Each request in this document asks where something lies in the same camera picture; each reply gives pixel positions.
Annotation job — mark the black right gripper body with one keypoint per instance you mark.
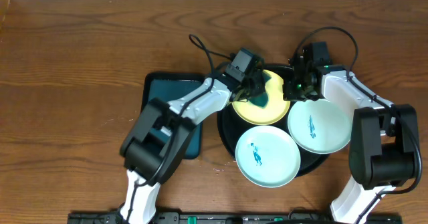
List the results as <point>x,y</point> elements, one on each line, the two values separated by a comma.
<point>296,89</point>

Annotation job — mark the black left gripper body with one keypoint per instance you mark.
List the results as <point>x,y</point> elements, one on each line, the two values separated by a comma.
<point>251,86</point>

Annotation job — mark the green yellow sponge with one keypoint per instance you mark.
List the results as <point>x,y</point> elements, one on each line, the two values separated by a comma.
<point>261,98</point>

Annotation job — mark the yellow plate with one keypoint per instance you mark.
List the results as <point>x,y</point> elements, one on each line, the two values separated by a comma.
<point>276,107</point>

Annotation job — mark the light green plate with stain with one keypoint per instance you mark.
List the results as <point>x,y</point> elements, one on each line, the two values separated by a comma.
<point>319,126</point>

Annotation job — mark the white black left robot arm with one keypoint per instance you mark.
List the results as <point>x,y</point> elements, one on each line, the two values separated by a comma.
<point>158,140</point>

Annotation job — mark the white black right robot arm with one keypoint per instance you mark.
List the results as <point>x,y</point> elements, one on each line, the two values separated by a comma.
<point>384,156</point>

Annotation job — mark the rectangular black water tray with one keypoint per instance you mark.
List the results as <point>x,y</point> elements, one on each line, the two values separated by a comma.
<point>170,86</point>

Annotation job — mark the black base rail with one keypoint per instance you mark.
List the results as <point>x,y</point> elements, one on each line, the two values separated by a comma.
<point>195,218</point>

